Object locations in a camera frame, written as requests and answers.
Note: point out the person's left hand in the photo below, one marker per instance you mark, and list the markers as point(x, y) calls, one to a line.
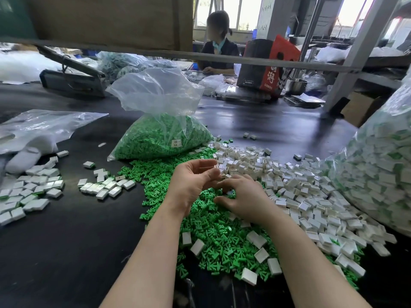
point(189, 186)

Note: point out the person's right hand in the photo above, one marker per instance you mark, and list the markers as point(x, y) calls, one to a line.
point(252, 200)

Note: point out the pile of green parts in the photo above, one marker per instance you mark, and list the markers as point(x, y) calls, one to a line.
point(159, 182)

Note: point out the pile of white plastic caps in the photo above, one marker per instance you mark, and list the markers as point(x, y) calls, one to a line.
point(329, 197)

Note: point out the pile of assembled white pieces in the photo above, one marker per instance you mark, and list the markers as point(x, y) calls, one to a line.
point(32, 191)

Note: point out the person's right forearm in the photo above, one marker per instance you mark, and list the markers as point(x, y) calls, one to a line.
point(318, 276)

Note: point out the person's left forearm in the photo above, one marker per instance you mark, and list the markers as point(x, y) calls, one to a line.
point(144, 274)

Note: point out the bag of green clips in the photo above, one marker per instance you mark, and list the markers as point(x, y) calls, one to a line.
point(165, 135)

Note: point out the clear bag of pale parts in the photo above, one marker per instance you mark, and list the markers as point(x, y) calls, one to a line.
point(131, 64)

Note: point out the large bag of white caps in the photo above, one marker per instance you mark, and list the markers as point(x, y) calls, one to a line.
point(393, 164)

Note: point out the crumpled white plastic bag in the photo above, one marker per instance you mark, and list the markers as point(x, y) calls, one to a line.
point(215, 84)

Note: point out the white paper sheets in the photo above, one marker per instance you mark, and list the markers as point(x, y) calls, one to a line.
point(305, 100)

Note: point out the metal bowl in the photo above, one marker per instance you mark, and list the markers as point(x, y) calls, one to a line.
point(296, 86)

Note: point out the black and red box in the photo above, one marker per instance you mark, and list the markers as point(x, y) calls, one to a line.
point(264, 68)

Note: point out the cardboard box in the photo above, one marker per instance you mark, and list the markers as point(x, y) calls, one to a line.
point(363, 109)

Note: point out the black table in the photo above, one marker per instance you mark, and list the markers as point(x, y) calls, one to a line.
point(64, 261)

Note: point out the empty clear plastic bag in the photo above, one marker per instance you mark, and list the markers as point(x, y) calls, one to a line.
point(43, 125)

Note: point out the white bags on shelf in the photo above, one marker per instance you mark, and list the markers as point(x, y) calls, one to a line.
point(356, 54)

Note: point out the brown board panel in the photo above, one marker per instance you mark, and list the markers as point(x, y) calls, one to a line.
point(99, 21)

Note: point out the white plastic sheet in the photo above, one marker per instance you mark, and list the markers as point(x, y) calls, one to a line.
point(27, 66)

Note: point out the grey metal shelf frame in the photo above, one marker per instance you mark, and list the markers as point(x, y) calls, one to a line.
point(128, 52)

